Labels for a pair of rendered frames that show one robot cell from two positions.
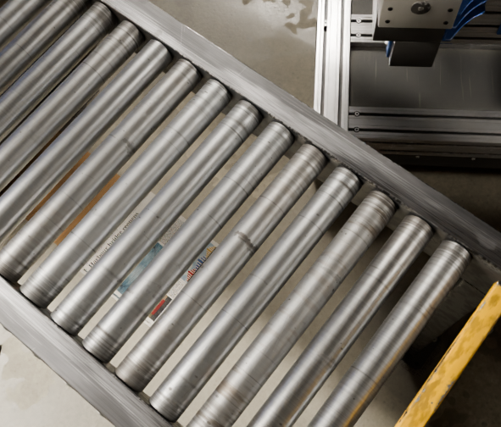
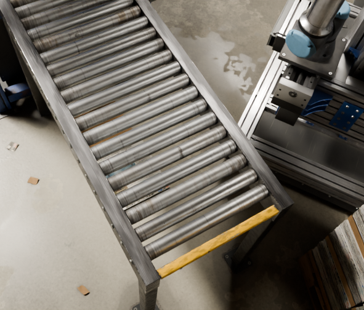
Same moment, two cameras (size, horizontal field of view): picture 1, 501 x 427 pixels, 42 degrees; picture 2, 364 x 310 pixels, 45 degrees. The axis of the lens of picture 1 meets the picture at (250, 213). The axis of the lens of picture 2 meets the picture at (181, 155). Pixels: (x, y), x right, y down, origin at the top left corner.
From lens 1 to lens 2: 58 cm
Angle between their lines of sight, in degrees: 8
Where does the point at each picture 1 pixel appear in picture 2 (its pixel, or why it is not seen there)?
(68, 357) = (91, 165)
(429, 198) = (261, 165)
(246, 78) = (207, 90)
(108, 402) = (100, 187)
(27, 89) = (117, 59)
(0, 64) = (110, 46)
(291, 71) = (233, 111)
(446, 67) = (306, 136)
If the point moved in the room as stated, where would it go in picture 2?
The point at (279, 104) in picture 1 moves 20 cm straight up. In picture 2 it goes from (216, 106) to (225, 71)
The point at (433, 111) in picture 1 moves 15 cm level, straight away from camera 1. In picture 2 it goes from (291, 152) to (309, 135)
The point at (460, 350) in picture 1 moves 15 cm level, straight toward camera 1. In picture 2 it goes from (247, 223) to (200, 227)
